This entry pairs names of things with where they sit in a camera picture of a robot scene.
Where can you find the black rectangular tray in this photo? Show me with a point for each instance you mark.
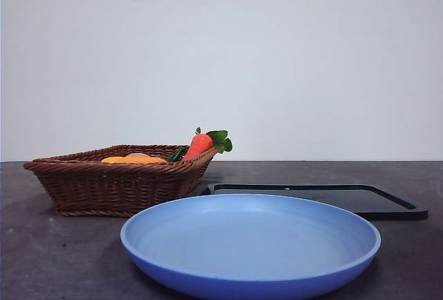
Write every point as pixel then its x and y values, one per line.
pixel 380 203

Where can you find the dark green vegetable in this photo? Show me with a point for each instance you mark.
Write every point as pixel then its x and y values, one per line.
pixel 176 154

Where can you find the yellow corn cob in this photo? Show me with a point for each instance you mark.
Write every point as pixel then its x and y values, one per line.
pixel 114 159

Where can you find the orange toy carrot green leaves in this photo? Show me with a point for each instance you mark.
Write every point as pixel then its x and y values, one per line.
pixel 198 145

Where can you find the brown wicker basket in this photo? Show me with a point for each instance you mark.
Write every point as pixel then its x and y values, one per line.
pixel 114 189

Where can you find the blue round plate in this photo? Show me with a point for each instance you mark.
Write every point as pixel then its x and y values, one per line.
pixel 249 244

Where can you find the peach coloured egg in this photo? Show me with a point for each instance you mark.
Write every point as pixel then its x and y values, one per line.
pixel 138 155

